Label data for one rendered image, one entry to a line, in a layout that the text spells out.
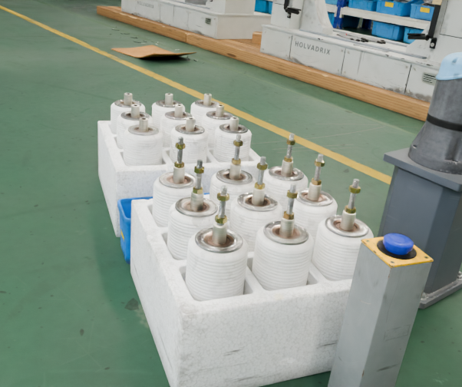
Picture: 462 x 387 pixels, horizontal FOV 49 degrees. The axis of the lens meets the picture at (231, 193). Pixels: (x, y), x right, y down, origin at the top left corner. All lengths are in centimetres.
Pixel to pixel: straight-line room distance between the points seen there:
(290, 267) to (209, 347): 18
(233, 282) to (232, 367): 15
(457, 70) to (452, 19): 176
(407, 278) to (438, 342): 42
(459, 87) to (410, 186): 22
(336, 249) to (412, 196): 33
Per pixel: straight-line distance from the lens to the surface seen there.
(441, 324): 120
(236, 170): 103
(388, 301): 74
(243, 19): 425
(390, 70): 298
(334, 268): 90
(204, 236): 81
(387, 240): 73
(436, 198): 113
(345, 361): 84
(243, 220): 92
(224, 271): 78
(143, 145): 125
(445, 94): 112
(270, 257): 83
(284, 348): 89
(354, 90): 303
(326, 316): 89
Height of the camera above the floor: 65
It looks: 25 degrees down
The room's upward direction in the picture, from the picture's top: 6 degrees clockwise
